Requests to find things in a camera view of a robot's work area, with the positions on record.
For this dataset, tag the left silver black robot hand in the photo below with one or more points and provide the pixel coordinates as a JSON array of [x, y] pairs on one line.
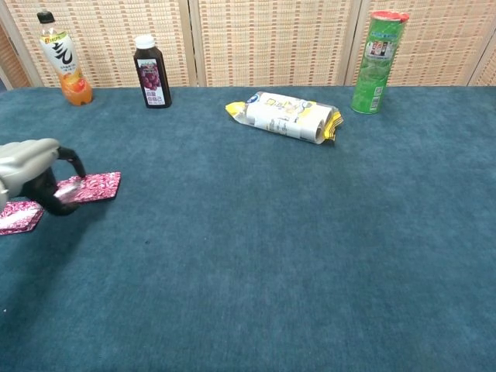
[[23, 166]]

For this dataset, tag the pink patterned packet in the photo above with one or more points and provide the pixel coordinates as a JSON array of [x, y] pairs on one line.
[[100, 188], [19, 218]]

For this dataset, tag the orange drink bottle black cap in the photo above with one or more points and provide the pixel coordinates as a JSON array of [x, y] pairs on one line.
[[71, 77]]

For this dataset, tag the brown woven screen panel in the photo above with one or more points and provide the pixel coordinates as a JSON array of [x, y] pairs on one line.
[[13, 62]]

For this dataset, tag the beige woven screen panel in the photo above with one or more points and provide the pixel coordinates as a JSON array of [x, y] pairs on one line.
[[271, 42], [441, 42], [488, 73], [108, 42]]

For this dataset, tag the dark grape juice bottle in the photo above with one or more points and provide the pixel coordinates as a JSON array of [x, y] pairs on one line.
[[153, 81]]

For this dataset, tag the blue felt desk mat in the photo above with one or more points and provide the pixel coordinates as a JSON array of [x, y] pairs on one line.
[[271, 252]]

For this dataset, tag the white yellow snack bag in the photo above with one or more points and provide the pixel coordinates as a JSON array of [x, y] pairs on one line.
[[284, 116]]

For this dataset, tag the green chips can red lid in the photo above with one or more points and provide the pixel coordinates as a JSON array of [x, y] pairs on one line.
[[374, 66]]

